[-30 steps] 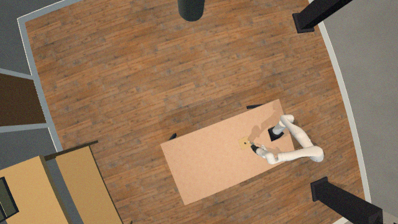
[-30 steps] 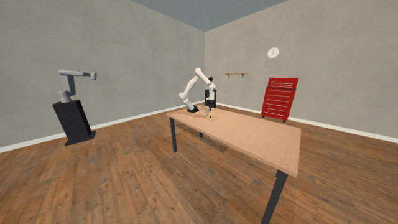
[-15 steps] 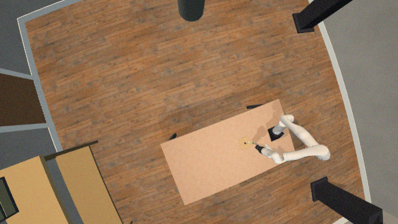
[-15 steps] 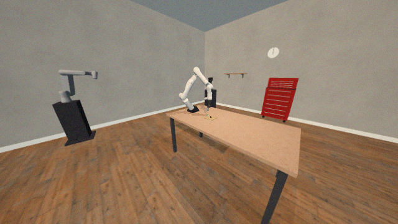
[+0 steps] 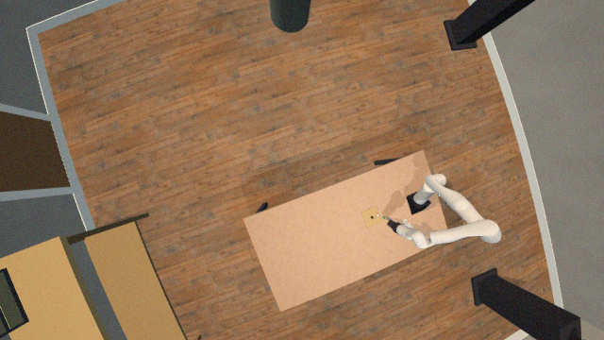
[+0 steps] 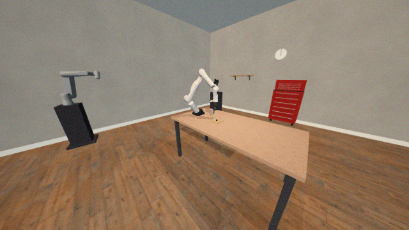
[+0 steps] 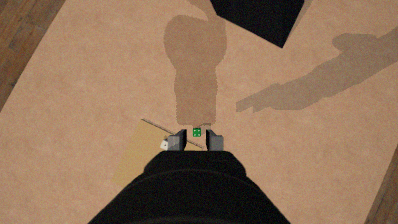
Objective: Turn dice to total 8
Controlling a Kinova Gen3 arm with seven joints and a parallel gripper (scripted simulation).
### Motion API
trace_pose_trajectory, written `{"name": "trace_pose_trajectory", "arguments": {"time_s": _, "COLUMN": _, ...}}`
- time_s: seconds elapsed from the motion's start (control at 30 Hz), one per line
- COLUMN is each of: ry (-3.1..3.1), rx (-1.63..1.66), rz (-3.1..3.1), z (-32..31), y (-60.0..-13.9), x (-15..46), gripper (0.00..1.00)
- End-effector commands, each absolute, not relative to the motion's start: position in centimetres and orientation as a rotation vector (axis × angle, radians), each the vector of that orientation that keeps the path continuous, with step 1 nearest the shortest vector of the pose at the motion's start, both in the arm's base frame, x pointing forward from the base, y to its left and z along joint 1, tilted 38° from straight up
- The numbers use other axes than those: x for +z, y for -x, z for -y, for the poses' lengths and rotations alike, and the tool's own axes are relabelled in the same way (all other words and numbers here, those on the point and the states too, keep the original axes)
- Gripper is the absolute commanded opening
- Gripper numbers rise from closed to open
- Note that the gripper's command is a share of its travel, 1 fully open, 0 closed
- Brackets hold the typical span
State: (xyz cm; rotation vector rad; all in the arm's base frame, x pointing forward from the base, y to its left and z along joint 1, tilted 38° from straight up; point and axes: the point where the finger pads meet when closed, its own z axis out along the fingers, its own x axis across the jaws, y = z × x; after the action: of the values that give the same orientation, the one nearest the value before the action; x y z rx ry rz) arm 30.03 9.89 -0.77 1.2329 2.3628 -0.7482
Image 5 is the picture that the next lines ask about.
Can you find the tan square mat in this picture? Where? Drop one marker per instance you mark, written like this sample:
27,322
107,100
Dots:
369,222

